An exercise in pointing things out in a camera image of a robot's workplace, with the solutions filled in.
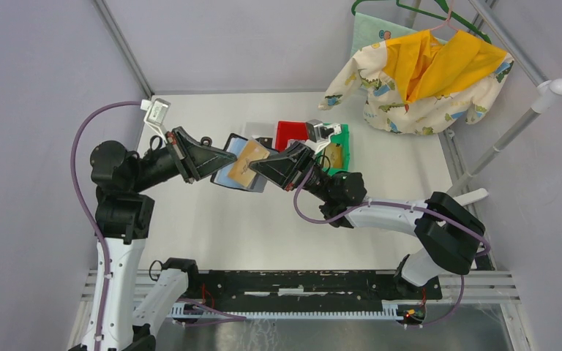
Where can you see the cards in green bin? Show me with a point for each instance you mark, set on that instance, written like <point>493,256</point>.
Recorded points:
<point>335,154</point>

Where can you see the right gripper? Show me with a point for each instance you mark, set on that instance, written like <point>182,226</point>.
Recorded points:
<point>289,171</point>

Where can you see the white plastic bin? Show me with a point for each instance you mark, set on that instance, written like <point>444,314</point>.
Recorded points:
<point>260,129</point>

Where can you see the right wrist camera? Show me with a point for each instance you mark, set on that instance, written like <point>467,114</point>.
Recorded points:
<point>319,134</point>

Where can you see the green plastic bin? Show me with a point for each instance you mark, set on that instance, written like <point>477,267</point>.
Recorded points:
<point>344,139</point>

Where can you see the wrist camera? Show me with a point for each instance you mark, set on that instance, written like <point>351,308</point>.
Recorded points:
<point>155,112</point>
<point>319,134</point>

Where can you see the yellow cream children's jacket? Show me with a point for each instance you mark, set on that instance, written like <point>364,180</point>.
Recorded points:
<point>461,84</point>

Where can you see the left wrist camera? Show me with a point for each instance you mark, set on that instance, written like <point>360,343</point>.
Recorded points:
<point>155,112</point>

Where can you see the gold credit card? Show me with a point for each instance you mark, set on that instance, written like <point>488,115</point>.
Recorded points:
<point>240,171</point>

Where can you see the green clothes hanger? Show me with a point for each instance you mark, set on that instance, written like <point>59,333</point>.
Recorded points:
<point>471,26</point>

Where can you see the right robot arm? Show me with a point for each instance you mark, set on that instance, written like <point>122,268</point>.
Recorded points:
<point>451,237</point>

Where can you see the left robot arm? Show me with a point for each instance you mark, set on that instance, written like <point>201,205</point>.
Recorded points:
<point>122,222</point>

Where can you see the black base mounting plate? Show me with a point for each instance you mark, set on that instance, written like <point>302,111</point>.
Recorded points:
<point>305,291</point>

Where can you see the white cable tray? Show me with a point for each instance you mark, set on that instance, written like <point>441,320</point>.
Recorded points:
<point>188,311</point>

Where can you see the black leather card holder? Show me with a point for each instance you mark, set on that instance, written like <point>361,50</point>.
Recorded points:
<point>234,145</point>

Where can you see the pink clothes hanger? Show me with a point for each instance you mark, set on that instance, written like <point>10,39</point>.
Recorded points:
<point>443,22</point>

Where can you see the light green towel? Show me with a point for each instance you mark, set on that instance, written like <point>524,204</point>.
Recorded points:
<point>368,34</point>

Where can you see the red plastic bin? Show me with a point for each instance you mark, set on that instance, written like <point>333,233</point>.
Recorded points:
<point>287,132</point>

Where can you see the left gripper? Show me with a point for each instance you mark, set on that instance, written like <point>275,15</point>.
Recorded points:
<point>195,159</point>

